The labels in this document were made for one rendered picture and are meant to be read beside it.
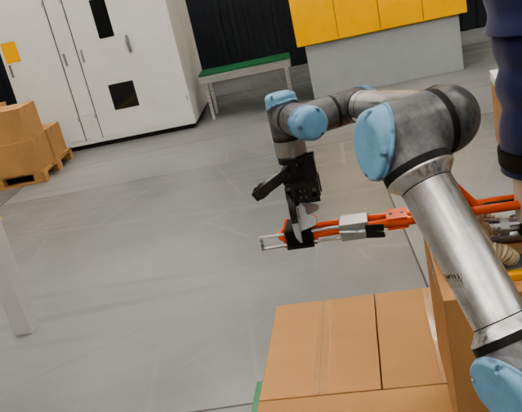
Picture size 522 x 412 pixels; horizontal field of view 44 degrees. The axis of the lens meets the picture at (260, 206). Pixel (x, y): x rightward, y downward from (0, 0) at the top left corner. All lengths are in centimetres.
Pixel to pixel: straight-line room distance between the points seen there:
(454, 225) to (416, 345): 131
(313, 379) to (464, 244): 128
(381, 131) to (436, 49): 795
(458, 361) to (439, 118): 70
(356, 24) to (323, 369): 685
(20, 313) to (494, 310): 362
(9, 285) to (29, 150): 386
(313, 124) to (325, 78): 744
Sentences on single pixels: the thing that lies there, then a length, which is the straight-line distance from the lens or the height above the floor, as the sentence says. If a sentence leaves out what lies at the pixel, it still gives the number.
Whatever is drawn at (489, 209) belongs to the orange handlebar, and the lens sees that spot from 159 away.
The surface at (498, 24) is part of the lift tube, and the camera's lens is 146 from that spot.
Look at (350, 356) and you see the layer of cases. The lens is 229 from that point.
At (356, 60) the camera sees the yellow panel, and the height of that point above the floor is 40.
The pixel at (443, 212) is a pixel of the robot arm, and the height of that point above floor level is 144.
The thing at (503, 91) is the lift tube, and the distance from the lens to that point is 150.
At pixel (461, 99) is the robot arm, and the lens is 110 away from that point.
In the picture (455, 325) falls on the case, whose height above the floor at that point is 100.
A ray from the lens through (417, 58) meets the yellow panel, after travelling 892.
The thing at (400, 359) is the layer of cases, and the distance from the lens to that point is 224.
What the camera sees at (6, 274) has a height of 43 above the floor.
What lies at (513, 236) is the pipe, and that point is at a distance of 165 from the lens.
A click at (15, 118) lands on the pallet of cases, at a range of 792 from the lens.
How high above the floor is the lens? 184
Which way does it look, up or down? 20 degrees down
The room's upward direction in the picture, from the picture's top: 13 degrees counter-clockwise
